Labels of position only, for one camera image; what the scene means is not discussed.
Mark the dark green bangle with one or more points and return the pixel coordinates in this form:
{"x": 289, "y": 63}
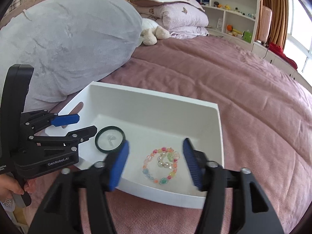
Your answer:
{"x": 102, "y": 143}

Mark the white window seat cabinets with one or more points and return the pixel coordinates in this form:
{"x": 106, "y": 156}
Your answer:
{"x": 275, "y": 60}

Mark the white plush toy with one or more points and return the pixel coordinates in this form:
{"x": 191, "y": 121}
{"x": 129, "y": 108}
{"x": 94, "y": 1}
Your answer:
{"x": 152, "y": 32}

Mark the pearl cluster earring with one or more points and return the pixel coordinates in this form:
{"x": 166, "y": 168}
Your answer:
{"x": 165, "y": 160}

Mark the grey pillow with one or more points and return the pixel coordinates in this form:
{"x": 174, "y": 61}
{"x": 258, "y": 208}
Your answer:
{"x": 69, "y": 43}

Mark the white storage box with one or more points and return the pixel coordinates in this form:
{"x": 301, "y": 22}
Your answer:
{"x": 151, "y": 120}

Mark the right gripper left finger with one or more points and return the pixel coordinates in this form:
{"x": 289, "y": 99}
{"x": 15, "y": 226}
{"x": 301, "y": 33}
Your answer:
{"x": 61, "y": 209}

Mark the silver charm earring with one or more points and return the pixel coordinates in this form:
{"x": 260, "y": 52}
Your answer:
{"x": 111, "y": 138}

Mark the red cloth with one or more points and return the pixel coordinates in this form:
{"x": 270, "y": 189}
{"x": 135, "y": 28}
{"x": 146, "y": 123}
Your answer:
{"x": 276, "y": 49}

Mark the folded lilac quilt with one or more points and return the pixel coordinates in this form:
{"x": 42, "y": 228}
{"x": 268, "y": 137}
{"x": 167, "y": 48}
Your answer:
{"x": 182, "y": 20}

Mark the left brown curtain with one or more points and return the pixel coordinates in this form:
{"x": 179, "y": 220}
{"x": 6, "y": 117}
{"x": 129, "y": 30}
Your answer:
{"x": 279, "y": 23}

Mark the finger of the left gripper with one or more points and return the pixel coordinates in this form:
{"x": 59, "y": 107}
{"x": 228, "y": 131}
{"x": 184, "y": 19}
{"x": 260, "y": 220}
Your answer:
{"x": 64, "y": 120}
{"x": 71, "y": 139}

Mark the white display shelf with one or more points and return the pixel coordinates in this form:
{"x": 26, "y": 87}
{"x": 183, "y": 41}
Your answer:
{"x": 233, "y": 20}

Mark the window frame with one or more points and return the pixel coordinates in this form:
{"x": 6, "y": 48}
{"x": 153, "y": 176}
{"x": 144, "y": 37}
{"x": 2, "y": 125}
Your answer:
{"x": 298, "y": 43}

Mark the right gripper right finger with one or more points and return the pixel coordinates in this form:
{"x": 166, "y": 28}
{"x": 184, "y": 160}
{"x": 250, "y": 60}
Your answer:
{"x": 252, "y": 211}

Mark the pink suitcase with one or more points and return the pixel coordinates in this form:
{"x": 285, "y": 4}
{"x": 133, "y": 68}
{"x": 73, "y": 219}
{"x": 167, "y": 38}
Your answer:
{"x": 265, "y": 24}

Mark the person's left hand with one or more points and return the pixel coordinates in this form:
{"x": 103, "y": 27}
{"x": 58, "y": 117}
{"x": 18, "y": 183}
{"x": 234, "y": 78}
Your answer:
{"x": 10, "y": 186}

